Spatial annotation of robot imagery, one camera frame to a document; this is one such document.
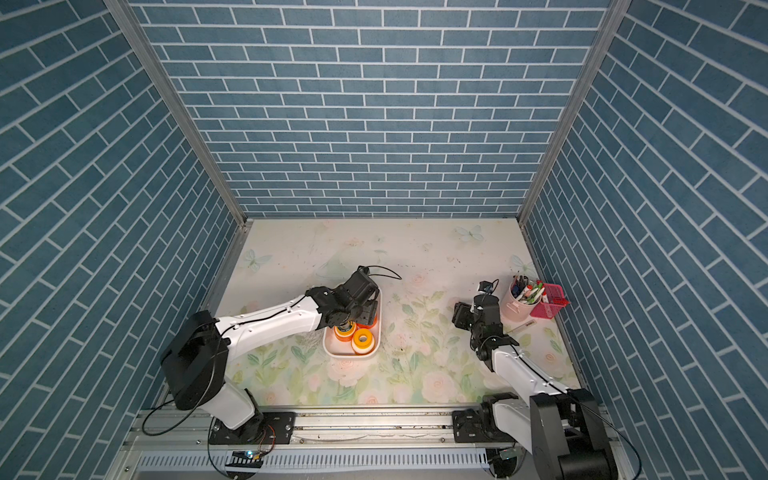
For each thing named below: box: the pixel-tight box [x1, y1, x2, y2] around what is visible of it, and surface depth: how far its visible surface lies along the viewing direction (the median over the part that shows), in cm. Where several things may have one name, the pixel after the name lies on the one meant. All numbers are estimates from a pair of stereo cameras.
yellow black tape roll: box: [334, 321, 357, 342], surface depth 88 cm
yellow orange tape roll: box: [351, 328, 375, 355], surface depth 87 cm
